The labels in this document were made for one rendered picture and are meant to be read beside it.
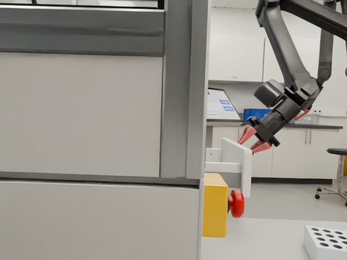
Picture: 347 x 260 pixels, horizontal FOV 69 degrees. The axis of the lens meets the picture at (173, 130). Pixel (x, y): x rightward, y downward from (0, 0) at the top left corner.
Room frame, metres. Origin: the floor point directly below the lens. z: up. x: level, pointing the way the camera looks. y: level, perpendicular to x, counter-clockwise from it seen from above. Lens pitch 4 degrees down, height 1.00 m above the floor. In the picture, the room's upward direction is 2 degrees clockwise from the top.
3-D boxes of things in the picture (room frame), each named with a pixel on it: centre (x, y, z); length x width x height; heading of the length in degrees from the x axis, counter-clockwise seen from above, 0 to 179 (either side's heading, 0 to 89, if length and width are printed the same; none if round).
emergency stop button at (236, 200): (0.36, -0.09, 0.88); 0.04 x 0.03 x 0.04; 179
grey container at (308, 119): (4.11, -2.10, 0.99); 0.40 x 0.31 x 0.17; 92
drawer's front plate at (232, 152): (0.69, -0.17, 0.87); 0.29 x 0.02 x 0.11; 179
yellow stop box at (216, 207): (0.36, -0.06, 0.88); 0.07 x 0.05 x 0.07; 179
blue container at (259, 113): (4.01, -1.46, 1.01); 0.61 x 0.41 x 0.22; 92
